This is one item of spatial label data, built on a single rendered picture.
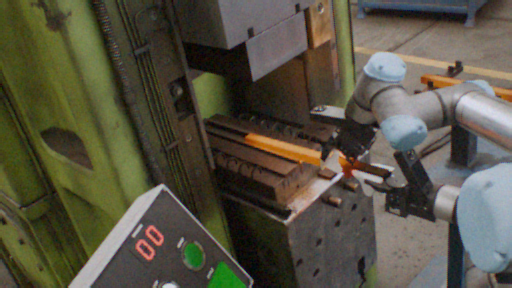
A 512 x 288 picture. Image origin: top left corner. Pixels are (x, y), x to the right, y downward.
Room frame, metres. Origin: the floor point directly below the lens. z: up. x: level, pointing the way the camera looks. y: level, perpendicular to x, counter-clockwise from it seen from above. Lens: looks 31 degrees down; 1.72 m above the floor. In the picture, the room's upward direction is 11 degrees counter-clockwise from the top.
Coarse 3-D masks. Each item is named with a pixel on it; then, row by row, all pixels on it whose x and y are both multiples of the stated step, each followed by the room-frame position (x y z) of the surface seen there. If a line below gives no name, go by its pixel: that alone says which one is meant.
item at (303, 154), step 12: (264, 144) 1.18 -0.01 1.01; (276, 144) 1.16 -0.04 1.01; (288, 144) 1.15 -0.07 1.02; (300, 156) 1.09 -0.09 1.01; (312, 156) 1.06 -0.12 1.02; (348, 168) 0.97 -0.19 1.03; (360, 168) 0.95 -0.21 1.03; (372, 168) 0.94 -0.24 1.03; (384, 168) 0.93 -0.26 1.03; (384, 180) 0.91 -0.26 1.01
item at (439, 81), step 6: (420, 78) 1.43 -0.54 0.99; (426, 78) 1.42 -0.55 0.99; (432, 78) 1.40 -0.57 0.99; (438, 78) 1.40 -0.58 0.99; (444, 78) 1.39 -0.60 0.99; (450, 78) 1.38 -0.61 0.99; (438, 84) 1.38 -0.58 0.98; (444, 84) 1.37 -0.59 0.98; (450, 84) 1.35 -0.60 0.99; (498, 90) 1.25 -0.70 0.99; (504, 90) 1.24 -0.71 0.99; (510, 90) 1.24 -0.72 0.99; (504, 96) 1.22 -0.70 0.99; (510, 96) 1.21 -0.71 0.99
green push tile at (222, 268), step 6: (222, 264) 0.72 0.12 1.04; (216, 270) 0.71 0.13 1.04; (222, 270) 0.71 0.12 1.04; (228, 270) 0.72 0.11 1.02; (216, 276) 0.69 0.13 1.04; (222, 276) 0.70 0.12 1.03; (228, 276) 0.71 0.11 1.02; (234, 276) 0.71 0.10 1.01; (210, 282) 0.68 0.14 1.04; (216, 282) 0.68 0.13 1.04; (222, 282) 0.69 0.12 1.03; (228, 282) 0.70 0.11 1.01; (234, 282) 0.70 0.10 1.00; (240, 282) 0.71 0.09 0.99
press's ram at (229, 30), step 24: (192, 0) 1.04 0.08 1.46; (216, 0) 0.99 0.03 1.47; (240, 0) 1.02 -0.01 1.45; (264, 0) 1.07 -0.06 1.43; (288, 0) 1.12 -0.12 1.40; (312, 0) 1.18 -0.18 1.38; (192, 24) 1.06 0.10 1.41; (216, 24) 1.00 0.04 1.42; (240, 24) 1.01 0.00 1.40; (264, 24) 1.06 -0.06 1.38
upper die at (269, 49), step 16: (272, 32) 1.07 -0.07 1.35; (288, 32) 1.11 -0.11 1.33; (304, 32) 1.15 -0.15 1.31; (192, 48) 1.16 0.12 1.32; (208, 48) 1.11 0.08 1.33; (240, 48) 1.03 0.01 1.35; (256, 48) 1.04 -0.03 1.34; (272, 48) 1.07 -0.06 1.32; (288, 48) 1.10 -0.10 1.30; (304, 48) 1.14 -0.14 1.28; (192, 64) 1.17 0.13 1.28; (208, 64) 1.12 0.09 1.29; (224, 64) 1.08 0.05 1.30; (240, 64) 1.04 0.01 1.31; (256, 64) 1.03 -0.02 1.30; (272, 64) 1.06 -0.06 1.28
